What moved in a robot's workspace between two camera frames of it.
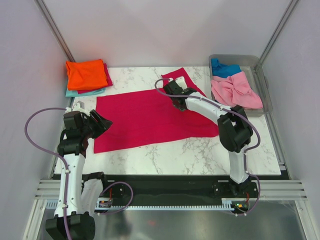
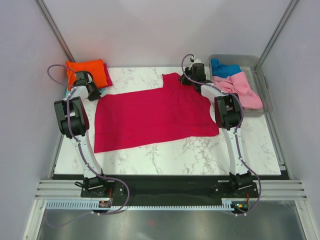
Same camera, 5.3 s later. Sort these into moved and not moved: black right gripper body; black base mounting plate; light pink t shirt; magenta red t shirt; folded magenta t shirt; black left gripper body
Moved: black right gripper body; black left gripper body
Not moved: black base mounting plate; magenta red t shirt; folded magenta t shirt; light pink t shirt
